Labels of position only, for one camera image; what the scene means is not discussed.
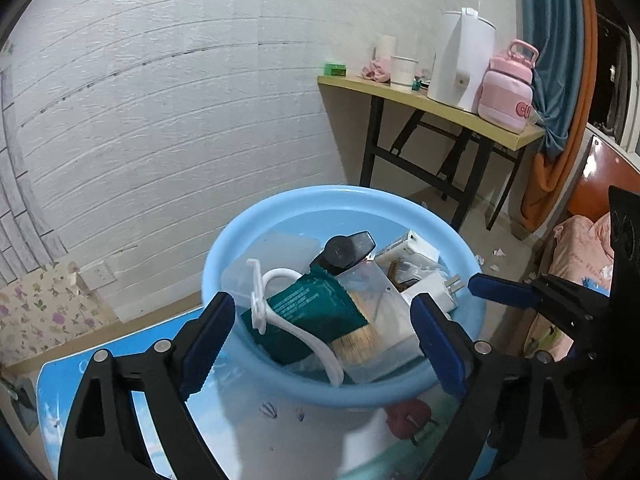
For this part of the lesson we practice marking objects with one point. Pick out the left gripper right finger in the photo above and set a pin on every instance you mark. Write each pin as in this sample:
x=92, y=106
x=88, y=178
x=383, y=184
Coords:
x=513, y=419

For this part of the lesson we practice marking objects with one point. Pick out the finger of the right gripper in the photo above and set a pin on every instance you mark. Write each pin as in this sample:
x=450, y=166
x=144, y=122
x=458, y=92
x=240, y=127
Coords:
x=563, y=303

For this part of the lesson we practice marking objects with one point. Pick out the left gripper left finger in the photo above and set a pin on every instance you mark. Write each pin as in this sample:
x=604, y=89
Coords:
x=103, y=439

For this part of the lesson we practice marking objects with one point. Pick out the white USB wall charger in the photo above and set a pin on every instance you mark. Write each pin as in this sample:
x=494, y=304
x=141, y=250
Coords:
x=442, y=290

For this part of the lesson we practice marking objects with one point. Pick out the clear box of toothpicks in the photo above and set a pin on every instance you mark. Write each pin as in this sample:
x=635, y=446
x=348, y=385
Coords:
x=388, y=342

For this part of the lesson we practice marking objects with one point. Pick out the dark green foil packet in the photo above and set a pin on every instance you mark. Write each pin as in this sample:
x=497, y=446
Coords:
x=317, y=303

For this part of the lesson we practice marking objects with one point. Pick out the black device with label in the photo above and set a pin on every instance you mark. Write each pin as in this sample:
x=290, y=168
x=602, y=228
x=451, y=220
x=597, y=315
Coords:
x=343, y=252

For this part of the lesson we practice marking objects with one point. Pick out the orange curtain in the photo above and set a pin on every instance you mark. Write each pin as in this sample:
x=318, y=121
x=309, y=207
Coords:
x=547, y=177

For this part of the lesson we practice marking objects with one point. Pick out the pink water jug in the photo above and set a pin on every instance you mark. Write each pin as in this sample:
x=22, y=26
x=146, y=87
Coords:
x=506, y=94

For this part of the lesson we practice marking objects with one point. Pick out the white electric kettle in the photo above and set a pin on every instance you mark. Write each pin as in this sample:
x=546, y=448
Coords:
x=464, y=44

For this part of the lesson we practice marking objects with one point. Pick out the white paper cup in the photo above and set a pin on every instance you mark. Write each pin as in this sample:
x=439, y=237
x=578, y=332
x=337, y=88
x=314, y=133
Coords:
x=402, y=71

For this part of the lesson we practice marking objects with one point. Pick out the blue curtain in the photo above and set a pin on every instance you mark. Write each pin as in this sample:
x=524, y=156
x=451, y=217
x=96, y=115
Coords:
x=556, y=29

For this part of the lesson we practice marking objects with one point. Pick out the pink cloth on shelf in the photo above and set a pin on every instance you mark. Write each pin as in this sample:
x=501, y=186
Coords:
x=377, y=70

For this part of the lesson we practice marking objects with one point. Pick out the small green box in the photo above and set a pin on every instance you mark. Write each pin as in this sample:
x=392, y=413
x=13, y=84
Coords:
x=334, y=70

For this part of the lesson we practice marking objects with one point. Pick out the white wall socket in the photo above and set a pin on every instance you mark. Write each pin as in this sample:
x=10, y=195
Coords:
x=97, y=276

